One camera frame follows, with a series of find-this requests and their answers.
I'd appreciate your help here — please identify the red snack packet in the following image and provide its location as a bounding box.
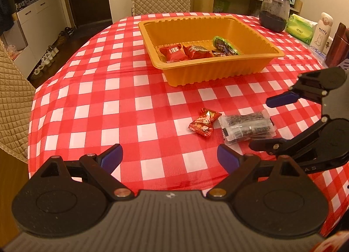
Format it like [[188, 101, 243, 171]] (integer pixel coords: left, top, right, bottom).
[[159, 44, 190, 63]]

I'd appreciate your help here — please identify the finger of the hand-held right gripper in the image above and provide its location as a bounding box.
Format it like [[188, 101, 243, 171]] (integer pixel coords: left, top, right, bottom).
[[249, 116, 329, 157], [266, 70, 328, 108]]

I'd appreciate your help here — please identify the red printed candy packet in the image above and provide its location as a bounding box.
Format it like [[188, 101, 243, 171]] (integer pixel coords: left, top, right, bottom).
[[188, 108, 222, 138]]

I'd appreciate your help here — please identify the red checked tablecloth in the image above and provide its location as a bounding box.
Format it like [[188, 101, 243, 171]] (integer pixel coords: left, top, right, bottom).
[[29, 12, 349, 239]]

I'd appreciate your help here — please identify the white rabbit print bottle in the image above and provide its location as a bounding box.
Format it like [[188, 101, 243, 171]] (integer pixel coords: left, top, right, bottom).
[[309, 12, 334, 54]]

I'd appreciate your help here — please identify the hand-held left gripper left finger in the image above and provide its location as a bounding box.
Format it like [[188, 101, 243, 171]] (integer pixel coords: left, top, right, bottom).
[[26, 143, 134, 198]]

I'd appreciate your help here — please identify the orange plastic tray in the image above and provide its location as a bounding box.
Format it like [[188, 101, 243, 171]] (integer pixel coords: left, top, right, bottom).
[[138, 15, 285, 87]]

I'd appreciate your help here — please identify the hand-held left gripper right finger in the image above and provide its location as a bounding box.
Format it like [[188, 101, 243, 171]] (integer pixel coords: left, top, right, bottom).
[[206, 143, 318, 198]]

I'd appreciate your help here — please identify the brown box at right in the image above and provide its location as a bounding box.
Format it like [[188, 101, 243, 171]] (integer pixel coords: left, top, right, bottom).
[[326, 22, 349, 67]]

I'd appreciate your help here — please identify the red and gold candy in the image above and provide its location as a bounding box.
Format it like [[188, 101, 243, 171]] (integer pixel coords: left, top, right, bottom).
[[183, 45, 214, 60]]

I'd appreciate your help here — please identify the dark glass jar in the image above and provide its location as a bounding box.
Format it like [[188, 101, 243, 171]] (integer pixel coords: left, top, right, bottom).
[[259, 0, 290, 33]]

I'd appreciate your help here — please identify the green tissue pack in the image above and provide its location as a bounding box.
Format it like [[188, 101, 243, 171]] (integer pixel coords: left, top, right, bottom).
[[286, 14, 317, 45]]

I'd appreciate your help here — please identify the small blue and white box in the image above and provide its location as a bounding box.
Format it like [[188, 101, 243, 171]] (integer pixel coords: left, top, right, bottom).
[[309, 45, 328, 63]]

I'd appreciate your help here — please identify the grey cookie packet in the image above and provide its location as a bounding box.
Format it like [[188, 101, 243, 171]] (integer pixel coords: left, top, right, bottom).
[[218, 109, 276, 143]]

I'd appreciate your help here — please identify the large green candy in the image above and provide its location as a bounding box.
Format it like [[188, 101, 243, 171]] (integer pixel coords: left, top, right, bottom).
[[213, 36, 240, 56]]

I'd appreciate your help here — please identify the row of shoes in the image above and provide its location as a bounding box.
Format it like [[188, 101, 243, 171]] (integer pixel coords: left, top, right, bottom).
[[29, 27, 75, 80]]

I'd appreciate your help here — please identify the white cabinet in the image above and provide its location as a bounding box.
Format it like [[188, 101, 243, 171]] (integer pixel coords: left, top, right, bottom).
[[9, 0, 73, 78]]

